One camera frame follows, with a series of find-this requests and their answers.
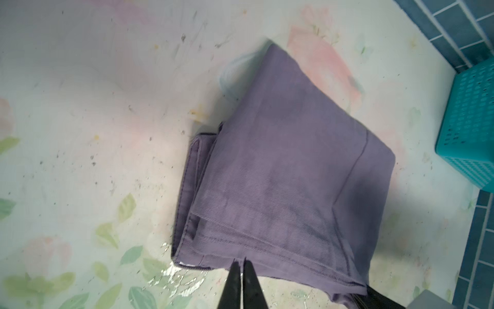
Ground teal plastic basket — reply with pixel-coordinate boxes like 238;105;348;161
436;58;493;193

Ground purple trousers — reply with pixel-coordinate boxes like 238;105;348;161
171;45;398;308

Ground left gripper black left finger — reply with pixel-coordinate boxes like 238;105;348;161
217;261;242;309

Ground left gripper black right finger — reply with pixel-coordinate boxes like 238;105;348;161
243;260;268;309

